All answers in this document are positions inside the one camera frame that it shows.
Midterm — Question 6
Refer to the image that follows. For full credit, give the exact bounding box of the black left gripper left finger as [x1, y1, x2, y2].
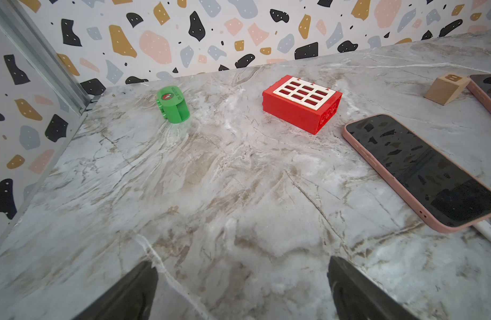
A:
[75, 261, 159, 319]

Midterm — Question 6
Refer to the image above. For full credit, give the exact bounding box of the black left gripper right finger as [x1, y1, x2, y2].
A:
[328, 256, 416, 320]

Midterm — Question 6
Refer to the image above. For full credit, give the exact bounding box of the pink case phone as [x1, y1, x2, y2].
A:
[467, 73, 491, 113]
[342, 114, 491, 233]

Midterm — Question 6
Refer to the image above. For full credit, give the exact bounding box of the white charging cable with plug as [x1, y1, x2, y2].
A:
[472, 219, 491, 245]

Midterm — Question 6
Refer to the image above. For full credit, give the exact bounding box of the green round toy piece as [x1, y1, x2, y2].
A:
[156, 86, 190, 124]

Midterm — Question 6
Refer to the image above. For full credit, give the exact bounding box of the red toy block with grid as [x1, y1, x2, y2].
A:
[262, 75, 343, 135]

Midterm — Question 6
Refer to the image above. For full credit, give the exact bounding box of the wooden letter block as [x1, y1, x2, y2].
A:
[424, 73, 471, 105]

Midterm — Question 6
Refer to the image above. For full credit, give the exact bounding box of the aluminium corner frame post left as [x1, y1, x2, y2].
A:
[0, 1, 95, 115]

